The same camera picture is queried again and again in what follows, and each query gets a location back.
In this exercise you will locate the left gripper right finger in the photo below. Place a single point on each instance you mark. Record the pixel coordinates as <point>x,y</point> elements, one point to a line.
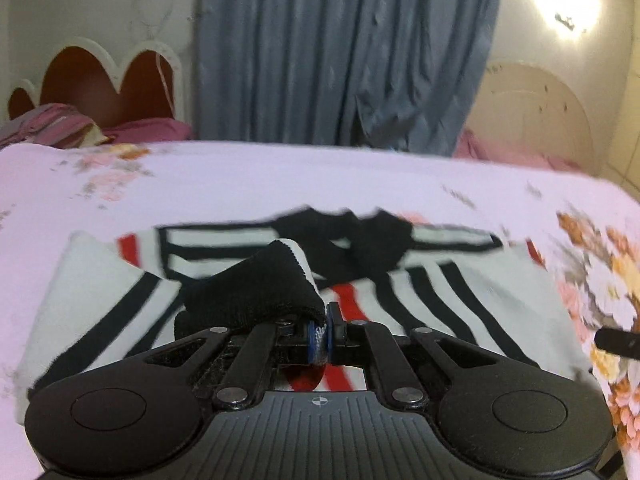
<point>371,347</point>

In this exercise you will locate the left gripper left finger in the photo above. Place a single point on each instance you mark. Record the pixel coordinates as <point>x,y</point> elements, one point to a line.
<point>266,349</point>

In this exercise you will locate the striped knit child sweater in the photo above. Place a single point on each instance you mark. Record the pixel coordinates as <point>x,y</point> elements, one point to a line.
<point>110,301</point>

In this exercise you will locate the pink floral bed sheet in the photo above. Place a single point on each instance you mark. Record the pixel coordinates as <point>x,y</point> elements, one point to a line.
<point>47,194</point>

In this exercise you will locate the cream round headboard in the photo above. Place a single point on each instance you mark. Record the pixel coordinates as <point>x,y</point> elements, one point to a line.
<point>525,106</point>

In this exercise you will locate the blue-grey curtain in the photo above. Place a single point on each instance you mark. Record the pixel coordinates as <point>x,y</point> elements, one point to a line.
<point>396,75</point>

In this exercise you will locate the purple pink pillow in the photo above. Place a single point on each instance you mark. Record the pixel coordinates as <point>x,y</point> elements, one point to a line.
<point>62,126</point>

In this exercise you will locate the red white scalloped headboard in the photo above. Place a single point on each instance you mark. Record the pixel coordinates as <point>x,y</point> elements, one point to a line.
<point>146,83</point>

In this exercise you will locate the wall lamp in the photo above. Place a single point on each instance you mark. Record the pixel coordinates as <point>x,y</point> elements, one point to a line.
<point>569,22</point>

